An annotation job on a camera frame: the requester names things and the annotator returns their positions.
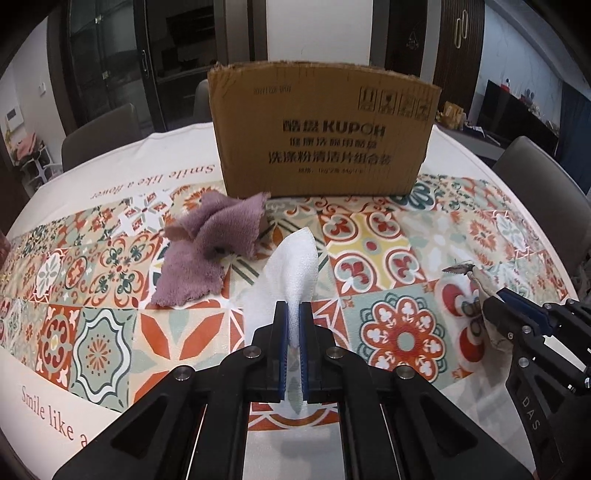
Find grey beige cloth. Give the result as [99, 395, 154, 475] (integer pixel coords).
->
[442, 261, 513, 354]

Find brown cardboard box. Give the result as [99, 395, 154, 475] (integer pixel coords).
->
[207, 61, 441, 199]

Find printed tile pattern tablecloth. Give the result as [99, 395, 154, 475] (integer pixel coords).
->
[0, 117, 583, 480]

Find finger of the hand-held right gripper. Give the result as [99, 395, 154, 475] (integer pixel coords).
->
[482, 296, 578, 462]
[498, 288, 591, 365]

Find white shoe shelf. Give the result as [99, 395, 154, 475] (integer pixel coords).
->
[18, 143, 52, 195]

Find pink soft item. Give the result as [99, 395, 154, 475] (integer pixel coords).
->
[11, 134, 40, 162]

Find dark wooden door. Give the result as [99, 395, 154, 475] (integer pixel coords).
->
[385, 0, 441, 84]

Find yellow boxes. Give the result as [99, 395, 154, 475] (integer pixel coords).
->
[441, 102, 465, 127]

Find dark glass sliding door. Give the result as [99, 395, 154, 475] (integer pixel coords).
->
[46, 0, 264, 134]

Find grey dining chair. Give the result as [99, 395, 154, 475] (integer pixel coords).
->
[193, 79, 214, 123]
[492, 136, 591, 278]
[61, 102, 148, 171]

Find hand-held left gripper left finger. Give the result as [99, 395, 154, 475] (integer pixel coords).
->
[53, 300, 289, 480]

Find dark wardrobe with gold handles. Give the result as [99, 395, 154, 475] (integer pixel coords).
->
[434, 0, 485, 116]

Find blue curtain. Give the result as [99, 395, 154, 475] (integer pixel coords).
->
[558, 80, 591, 185]

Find purple fleece towel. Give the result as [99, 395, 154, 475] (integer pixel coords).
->
[150, 191, 271, 308]

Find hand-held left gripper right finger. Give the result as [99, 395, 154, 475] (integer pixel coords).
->
[298, 300, 532, 480]

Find black television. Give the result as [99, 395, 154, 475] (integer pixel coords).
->
[475, 79, 561, 148]

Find white cloth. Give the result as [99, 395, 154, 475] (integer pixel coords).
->
[242, 227, 319, 411]

